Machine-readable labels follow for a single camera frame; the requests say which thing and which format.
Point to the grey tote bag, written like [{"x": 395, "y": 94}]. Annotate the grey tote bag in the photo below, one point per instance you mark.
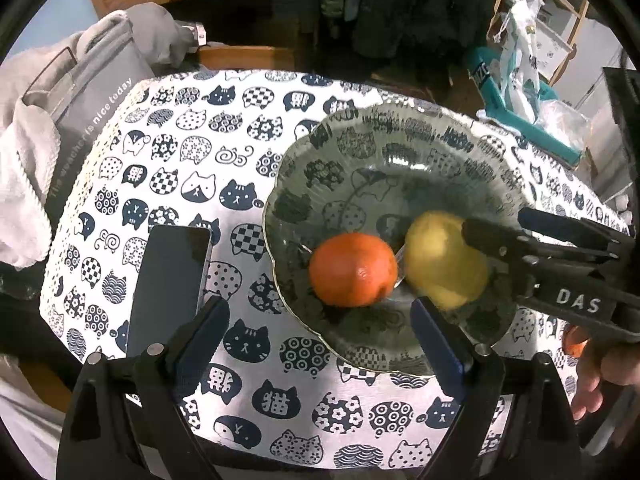
[{"x": 90, "y": 90}]

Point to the black smartphone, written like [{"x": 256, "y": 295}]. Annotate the black smartphone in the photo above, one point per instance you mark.
[{"x": 165, "y": 280}]

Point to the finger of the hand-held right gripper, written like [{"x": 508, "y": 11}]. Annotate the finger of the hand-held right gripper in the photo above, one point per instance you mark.
[
  {"x": 560, "y": 225},
  {"x": 495, "y": 242}
]

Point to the teal box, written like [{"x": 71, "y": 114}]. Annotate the teal box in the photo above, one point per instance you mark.
[{"x": 500, "y": 105}]

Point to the printed plastic bag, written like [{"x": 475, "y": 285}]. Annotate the printed plastic bag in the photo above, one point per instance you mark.
[{"x": 520, "y": 60}]

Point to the clear plastic bag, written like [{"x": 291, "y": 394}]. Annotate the clear plastic bag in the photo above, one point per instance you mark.
[{"x": 560, "y": 120}]

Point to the white towel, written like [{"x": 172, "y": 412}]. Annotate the white towel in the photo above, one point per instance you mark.
[{"x": 20, "y": 160}]

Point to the dark hanging coats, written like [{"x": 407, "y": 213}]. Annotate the dark hanging coats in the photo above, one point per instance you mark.
[{"x": 400, "y": 5}]

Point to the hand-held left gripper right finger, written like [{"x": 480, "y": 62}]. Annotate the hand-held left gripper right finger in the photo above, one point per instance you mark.
[{"x": 440, "y": 345}]

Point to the grey cloth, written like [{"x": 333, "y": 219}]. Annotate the grey cloth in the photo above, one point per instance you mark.
[{"x": 155, "y": 30}]

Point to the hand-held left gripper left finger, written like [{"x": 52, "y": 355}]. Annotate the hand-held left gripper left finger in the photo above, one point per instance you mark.
[{"x": 200, "y": 340}]

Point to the brown wooden board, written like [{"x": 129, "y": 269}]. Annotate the brown wooden board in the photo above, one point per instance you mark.
[{"x": 240, "y": 55}]

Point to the glass bowl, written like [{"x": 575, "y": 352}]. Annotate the glass bowl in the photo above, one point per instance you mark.
[{"x": 350, "y": 170}]

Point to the person's right hand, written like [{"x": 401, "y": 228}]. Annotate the person's right hand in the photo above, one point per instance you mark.
[{"x": 595, "y": 375}]

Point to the cat print tablecloth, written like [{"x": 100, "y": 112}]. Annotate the cat print tablecloth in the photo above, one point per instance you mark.
[{"x": 200, "y": 160}]

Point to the wooden shelf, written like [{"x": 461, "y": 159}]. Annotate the wooden shelf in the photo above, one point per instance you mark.
[{"x": 575, "y": 5}]

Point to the orange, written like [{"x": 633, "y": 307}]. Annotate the orange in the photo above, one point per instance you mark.
[
  {"x": 352, "y": 270},
  {"x": 572, "y": 345}
]

